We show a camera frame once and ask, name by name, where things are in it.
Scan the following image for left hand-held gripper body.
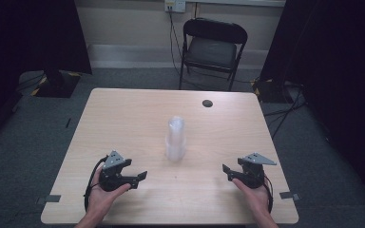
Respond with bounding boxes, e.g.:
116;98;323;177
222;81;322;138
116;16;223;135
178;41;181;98
98;149;140;193

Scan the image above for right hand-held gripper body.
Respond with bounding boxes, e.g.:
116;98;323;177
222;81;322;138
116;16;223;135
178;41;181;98
235;152;278;190

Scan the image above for stack of clear plastic cups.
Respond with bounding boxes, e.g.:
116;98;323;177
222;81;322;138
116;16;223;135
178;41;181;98
164;115;187;162

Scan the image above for person's right hand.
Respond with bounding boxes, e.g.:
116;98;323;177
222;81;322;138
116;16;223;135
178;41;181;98
232;178;272;220

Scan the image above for person's left hand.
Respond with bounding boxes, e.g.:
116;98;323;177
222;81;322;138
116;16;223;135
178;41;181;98
86;166;132;219

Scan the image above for grey tape strip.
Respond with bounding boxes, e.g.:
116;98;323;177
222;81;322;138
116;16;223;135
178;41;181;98
279;191;301;202
35;194;62;205

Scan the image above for black stand base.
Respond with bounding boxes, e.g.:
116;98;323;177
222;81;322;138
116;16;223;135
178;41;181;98
29;69;84;99
252;77;295;105

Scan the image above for black folding chair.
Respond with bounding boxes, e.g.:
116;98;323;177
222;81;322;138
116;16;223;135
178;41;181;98
178;17;249;92

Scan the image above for black curtain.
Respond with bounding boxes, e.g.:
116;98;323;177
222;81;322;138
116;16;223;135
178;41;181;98
0;0;93;153
259;0;365;207

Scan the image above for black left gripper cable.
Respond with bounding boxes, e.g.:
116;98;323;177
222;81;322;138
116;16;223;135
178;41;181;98
83;155;109;212

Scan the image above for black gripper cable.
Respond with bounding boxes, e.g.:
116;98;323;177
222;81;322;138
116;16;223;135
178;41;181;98
83;155;109;212
262;174;275;214

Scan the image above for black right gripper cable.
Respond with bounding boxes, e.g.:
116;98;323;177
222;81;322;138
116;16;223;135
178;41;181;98
262;174;275;214

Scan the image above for black floor cables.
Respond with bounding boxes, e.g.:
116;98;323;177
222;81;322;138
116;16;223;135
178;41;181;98
261;80;309;141

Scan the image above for white wall socket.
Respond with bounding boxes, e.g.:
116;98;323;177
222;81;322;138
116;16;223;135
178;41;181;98
163;0;187;14

